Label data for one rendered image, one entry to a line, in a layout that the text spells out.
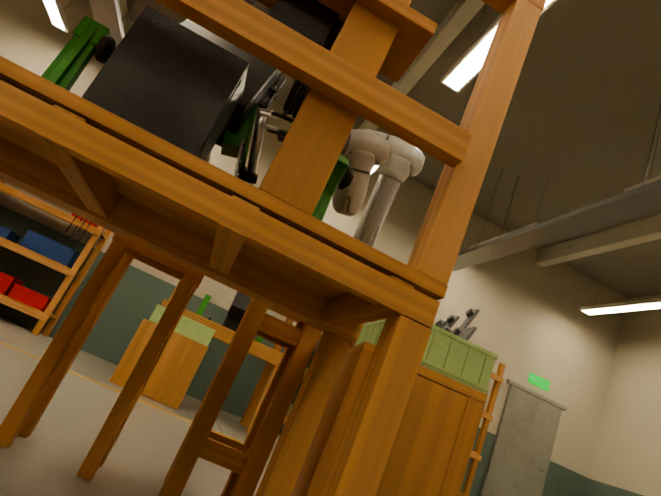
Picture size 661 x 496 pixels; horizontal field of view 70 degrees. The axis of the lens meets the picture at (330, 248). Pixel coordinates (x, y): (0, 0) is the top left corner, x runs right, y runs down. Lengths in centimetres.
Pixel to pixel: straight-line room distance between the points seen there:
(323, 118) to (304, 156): 12
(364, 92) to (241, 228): 46
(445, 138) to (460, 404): 108
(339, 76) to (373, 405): 79
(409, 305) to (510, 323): 764
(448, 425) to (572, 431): 765
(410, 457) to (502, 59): 138
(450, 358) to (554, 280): 760
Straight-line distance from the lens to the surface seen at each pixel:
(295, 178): 115
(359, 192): 160
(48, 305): 658
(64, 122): 119
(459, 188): 132
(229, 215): 110
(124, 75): 137
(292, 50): 125
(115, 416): 185
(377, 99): 125
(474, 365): 203
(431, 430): 193
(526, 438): 888
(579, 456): 967
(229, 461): 197
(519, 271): 905
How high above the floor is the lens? 48
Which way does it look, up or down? 18 degrees up
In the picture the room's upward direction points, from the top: 24 degrees clockwise
